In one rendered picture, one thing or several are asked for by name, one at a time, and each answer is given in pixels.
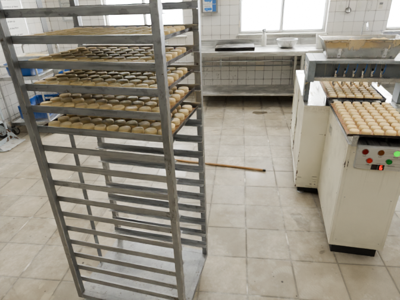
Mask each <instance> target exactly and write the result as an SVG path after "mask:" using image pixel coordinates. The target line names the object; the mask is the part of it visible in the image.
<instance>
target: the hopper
mask: <svg viewBox="0 0 400 300"><path fill-rule="evenodd" d="M319 37H320V41H321V45H322V48H323V52H324V55H325V57H326V58H396V56H397V55H398V54H399V53H400V35H319ZM371 38H388V39H371ZM349 39H354V40H349Z"/></svg>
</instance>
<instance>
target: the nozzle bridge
mask: <svg viewBox="0 0 400 300"><path fill-rule="evenodd" d="M339 64H340V66H339ZM348 64H349V67H348ZM357 64H358V68H357ZM376 64H377V68H376ZM386 64H387V66H386ZM338 66H339V70H338V73H337V77H334V73H335V69H336V68H338ZM366 66H367V69H366V72H365V74H364V77H363V78H361V72H362V70H363V68H366ZM385 66H386V70H385ZM347 67H348V71H347V72H346V77H343V71H344V69H345V68H346V69H347ZM354 68H355V70H356V68H357V71H356V73H355V77H352V71H353V70H354ZM372 68H374V70H375V68H376V70H375V73H374V74H373V78H370V73H371V70H372ZM382 68H383V71H384V70H385V72H384V74H383V76H382V78H379V74H380V71H381V69H382ZM304 74H305V77H304V87H303V93H302V99H303V101H308V98H309V93H310V84H311V82H314V81H318V82H385V83H395V87H394V90H393V95H392V100H393V101H394V102H395V103H396V104H400V53H399V54H398V55H397V56H396V58H326V57H325V55H324V53H306V55H305V65H304Z"/></svg>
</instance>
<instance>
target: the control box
mask: <svg viewBox="0 0 400 300"><path fill-rule="evenodd" d="M365 149H367V150H368V154H366V155H364V154H363V150H365ZM379 151H384V152H385V153H384V155H379V154H378V152H379ZM397 151H399V152H400V147H392V146H372V145H357V150H356V153H355V158H354V164H353V167H354V168H359V169H368V170H373V166H374V165H376V169H375V170H380V169H379V168H380V166H381V165H382V166H383V168H382V170H384V171H400V156H398V157H396V156H394V153H395V152H397ZM368 158H371V159H372V160H373V162H372V163H367V159H368ZM387 160H392V164H390V165H388V164H386V161H387ZM374 167H375V166H374Z"/></svg>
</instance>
